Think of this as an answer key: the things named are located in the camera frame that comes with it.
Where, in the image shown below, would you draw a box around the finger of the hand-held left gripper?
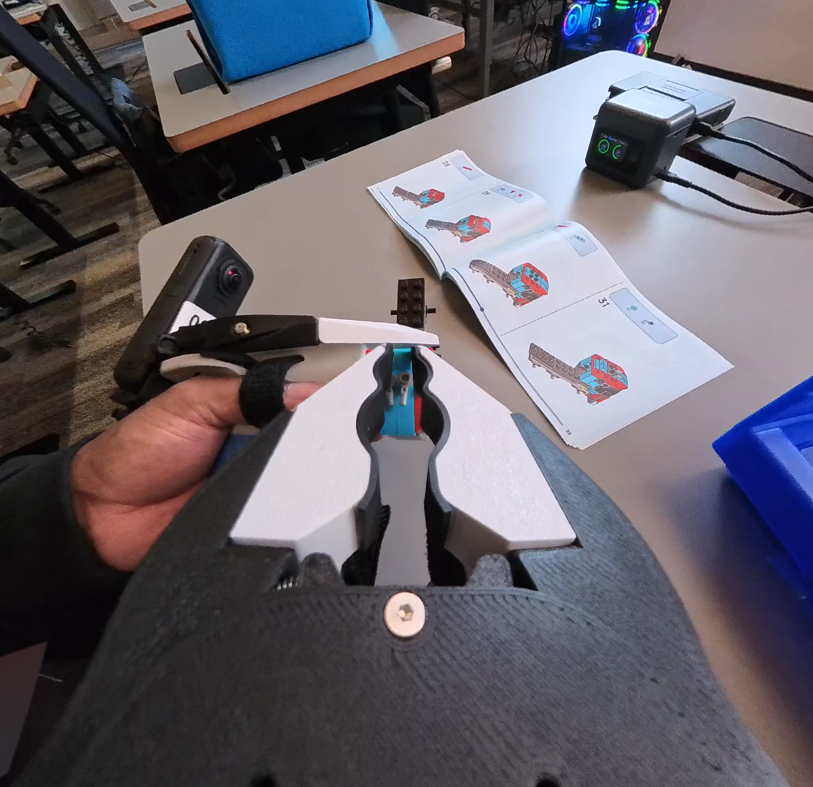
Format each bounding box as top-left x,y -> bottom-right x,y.
285,317 -> 442,388

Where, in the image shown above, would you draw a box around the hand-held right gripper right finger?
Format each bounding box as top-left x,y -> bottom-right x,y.
415,345 -> 579,587

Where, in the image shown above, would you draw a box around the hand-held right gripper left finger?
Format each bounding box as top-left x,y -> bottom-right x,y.
229,344 -> 391,585

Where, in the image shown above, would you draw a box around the toy brick truck model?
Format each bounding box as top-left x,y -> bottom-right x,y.
365,277 -> 445,441

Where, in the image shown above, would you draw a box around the blue plastic bin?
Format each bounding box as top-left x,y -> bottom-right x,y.
711,374 -> 813,585

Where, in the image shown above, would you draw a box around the grey desk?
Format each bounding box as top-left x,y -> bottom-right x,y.
136,50 -> 813,787

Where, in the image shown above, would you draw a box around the person's left hand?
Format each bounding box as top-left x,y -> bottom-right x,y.
70,375 -> 325,572

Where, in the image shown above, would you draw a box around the open instruction booklet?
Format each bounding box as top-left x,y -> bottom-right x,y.
367,150 -> 734,451

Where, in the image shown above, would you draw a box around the wood-edged white table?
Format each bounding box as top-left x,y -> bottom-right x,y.
143,0 -> 466,154

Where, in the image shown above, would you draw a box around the blue padded panel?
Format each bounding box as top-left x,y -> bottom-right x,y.
173,0 -> 374,84

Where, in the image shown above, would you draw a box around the black power station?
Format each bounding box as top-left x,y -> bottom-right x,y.
584,88 -> 696,187

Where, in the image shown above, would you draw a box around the computer tower coloured lights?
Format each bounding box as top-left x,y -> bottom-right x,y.
549,0 -> 679,70

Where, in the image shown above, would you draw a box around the grey battery pack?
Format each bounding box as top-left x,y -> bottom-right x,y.
608,71 -> 736,130

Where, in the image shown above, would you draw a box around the black flat tablet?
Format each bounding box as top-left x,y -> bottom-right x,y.
676,116 -> 813,205

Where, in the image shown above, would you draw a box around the black power cable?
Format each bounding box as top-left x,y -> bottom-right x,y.
691,122 -> 813,173
656,169 -> 813,217

